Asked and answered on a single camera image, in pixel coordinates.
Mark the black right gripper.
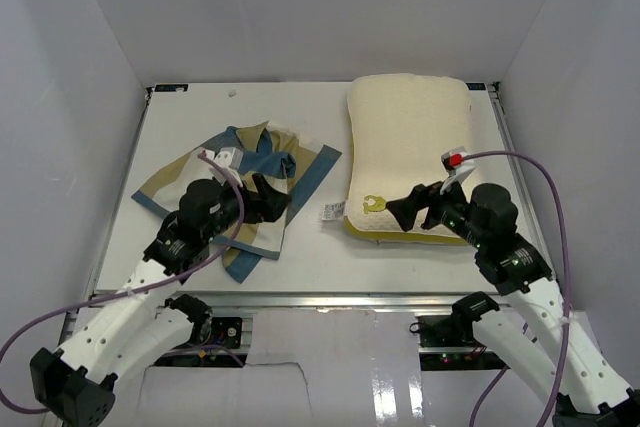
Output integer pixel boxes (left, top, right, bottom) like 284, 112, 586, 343
385, 171, 487, 249

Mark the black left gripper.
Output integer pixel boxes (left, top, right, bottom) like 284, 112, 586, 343
203, 172, 291, 242

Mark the blue beige white checked pillowcase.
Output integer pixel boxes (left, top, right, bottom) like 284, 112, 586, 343
132, 122, 341, 283

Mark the white pillow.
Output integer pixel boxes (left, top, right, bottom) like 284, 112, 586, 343
342, 73, 474, 246

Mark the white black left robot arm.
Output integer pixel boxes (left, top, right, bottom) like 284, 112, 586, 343
30, 173, 291, 426

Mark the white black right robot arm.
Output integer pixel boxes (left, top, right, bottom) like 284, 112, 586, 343
386, 183, 639, 426

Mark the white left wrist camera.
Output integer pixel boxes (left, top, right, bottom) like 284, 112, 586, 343
199, 147, 243, 184

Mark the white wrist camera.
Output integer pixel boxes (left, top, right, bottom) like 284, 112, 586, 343
440, 147, 475, 194
199, 147, 243, 184

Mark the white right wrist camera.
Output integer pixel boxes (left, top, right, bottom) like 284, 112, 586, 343
440, 147, 475, 194

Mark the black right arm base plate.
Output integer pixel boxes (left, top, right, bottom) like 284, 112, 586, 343
409, 315, 487, 354

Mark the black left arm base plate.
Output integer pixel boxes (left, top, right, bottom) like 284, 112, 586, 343
149, 311, 242, 356

